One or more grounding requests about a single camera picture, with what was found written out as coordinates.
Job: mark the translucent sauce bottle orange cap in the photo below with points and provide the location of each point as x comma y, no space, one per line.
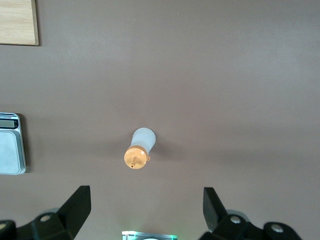
136,157

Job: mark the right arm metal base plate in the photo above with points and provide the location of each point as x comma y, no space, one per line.
150,236

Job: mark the silver digital kitchen scale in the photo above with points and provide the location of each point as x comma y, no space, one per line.
8,150

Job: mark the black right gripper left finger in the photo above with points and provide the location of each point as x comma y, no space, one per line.
72,215

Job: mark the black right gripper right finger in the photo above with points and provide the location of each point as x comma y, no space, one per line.
217,220

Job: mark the wooden cutting board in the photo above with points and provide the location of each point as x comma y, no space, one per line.
15,22

